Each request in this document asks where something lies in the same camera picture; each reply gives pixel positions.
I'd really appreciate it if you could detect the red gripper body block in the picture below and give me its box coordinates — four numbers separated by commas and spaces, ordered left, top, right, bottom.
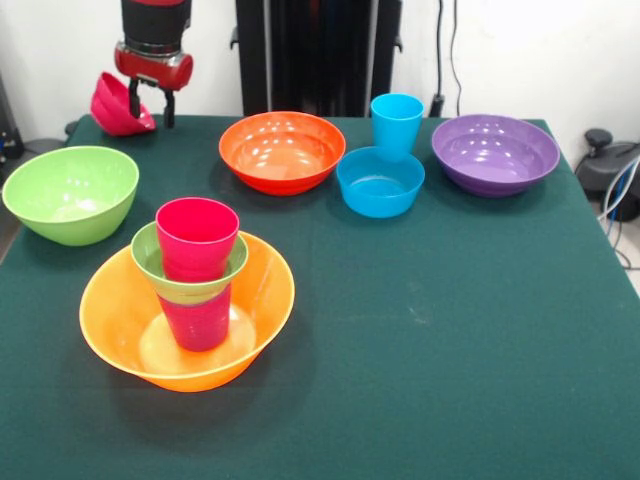
113, 40, 195, 93

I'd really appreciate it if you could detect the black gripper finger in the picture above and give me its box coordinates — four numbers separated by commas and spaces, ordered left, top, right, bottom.
162, 88, 177, 130
127, 77, 143, 120

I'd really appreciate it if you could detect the pink bowl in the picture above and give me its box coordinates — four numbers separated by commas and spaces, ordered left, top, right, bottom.
89, 71, 158, 138

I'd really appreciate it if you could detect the pink cup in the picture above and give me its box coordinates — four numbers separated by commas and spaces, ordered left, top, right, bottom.
154, 197, 241, 283

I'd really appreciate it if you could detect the small green bowl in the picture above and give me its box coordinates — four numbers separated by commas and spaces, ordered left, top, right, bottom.
130, 221, 250, 307

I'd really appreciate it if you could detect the purple cup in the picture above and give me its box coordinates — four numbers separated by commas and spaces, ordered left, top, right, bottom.
157, 285, 234, 353

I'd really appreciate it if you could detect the large green bowl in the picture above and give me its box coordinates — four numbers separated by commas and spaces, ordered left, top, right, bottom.
1, 145, 140, 248

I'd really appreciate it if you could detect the red bowl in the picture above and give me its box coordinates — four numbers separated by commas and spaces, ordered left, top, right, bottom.
218, 110, 347, 197

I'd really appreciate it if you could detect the black equipment box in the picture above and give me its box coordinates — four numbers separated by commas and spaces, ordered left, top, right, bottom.
0, 74, 24, 161

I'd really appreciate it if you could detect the large orange bowl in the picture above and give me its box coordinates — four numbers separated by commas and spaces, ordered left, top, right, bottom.
78, 229, 296, 393

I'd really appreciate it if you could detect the blue bowl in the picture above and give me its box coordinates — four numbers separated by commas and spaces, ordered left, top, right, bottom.
335, 145, 427, 219

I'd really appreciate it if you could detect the blue cup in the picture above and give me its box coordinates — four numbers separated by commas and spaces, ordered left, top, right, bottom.
369, 93, 426, 162

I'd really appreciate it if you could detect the purple bowl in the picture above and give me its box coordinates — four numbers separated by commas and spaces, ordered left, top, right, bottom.
431, 113, 561, 199

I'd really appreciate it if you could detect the dark green tablecloth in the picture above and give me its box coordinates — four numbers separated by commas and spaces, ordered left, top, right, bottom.
0, 113, 640, 480

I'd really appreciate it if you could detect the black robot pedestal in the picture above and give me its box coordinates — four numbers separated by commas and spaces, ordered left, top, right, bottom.
229, 0, 405, 119

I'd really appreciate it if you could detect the black cable with plug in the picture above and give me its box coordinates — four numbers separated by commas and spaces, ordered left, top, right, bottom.
429, 0, 447, 119

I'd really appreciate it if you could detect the thin black wall cable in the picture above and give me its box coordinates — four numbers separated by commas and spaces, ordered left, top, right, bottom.
449, 0, 481, 124

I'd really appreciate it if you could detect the blue white cable bundle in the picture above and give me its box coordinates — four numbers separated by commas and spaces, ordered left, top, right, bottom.
597, 159, 640, 271

